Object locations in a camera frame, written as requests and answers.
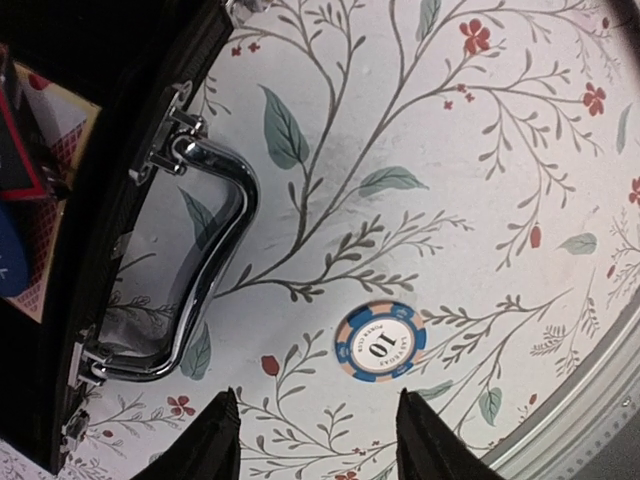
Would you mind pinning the red playing card deck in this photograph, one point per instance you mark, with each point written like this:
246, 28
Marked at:
66, 121

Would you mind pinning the black poker case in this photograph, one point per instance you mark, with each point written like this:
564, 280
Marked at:
140, 62

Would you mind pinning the blue small blind button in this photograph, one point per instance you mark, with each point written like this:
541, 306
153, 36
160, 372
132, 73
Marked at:
17, 251

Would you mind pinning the front aluminium rail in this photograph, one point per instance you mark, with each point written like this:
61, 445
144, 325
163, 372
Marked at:
579, 420

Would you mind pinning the black triangular dealer button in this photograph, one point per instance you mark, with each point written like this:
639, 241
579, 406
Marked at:
22, 177

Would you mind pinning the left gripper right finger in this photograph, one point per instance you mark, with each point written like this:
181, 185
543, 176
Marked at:
427, 449

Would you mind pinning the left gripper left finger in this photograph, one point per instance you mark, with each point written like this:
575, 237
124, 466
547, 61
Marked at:
208, 449

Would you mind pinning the chip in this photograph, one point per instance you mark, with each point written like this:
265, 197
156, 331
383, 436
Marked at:
380, 341

